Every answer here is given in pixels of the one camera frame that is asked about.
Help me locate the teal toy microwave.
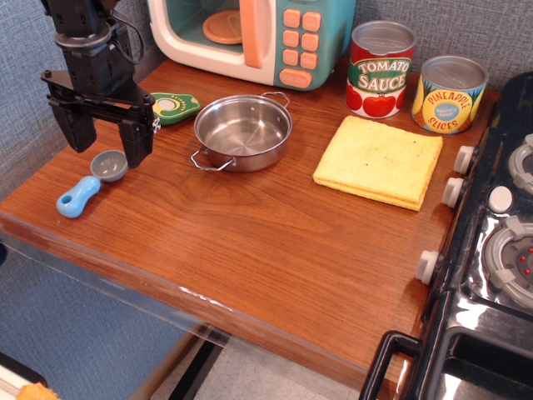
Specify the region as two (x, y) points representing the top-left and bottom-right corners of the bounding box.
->
(147, 1), (356, 91)

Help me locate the white stove knob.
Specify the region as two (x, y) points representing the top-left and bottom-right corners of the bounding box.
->
(453, 146), (476, 175)
(441, 177), (464, 208)
(415, 250), (440, 285)

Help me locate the yellow folded cloth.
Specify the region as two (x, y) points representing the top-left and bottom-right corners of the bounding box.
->
(312, 116), (443, 212)

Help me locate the green toy capsicum slice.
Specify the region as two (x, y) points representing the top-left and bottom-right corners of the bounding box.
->
(152, 92), (202, 126)

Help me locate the steel pot with handles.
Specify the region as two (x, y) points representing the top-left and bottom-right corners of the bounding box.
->
(191, 92), (293, 173)

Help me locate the white stove knob middle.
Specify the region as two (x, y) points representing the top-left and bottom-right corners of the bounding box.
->
(441, 177), (464, 208)

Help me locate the pineapple slices can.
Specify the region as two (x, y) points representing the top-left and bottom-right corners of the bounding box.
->
(411, 55), (489, 134)

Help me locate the white stove knob front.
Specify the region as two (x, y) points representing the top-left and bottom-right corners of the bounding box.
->
(415, 250), (440, 285)

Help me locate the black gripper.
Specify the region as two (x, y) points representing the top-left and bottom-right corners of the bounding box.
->
(42, 39), (160, 168)

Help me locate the blue grey toy scoop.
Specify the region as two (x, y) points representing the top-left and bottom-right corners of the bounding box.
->
(56, 150), (128, 218)

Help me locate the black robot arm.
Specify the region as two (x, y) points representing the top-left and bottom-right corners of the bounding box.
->
(41, 1), (159, 168)

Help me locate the orange microwave plate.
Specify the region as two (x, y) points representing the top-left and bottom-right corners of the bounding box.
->
(202, 10), (242, 45)

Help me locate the black toy stove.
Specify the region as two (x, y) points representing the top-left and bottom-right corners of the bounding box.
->
(360, 72), (532, 399)

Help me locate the tomato sauce can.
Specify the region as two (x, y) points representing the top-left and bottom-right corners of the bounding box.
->
(345, 20), (416, 119)

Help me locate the white stove knob rear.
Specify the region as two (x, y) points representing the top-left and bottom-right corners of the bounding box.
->
(453, 146), (476, 175)

